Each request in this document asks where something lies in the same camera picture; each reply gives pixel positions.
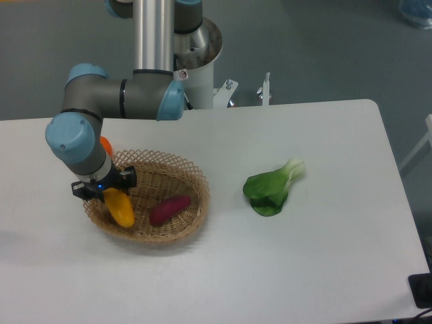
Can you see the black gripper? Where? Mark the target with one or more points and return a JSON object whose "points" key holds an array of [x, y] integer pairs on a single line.
{"points": [[92, 188]]}

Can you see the yellow mango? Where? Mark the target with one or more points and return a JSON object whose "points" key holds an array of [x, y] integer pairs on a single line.
{"points": [[120, 207]]}

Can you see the woven wicker basket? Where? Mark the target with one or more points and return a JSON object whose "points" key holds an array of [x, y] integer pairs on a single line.
{"points": [[160, 175]]}

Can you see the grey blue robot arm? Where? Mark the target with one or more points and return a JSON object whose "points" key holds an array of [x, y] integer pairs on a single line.
{"points": [[90, 95]]}

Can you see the orange tangerine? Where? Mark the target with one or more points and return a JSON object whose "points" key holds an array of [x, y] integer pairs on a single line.
{"points": [[106, 145]]}

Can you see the purple sweet potato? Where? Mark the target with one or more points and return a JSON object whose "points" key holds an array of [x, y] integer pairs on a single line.
{"points": [[168, 208]]}

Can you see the green bok choy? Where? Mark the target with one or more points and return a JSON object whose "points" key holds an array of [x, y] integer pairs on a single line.
{"points": [[268, 192]]}

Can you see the black device at table corner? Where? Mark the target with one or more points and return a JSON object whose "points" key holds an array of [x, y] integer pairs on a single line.
{"points": [[420, 285]]}

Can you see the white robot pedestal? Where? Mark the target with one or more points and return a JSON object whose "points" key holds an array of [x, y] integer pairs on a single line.
{"points": [[195, 55]]}

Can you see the white frame at right edge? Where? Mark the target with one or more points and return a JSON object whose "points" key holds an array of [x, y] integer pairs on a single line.
{"points": [[419, 151]]}

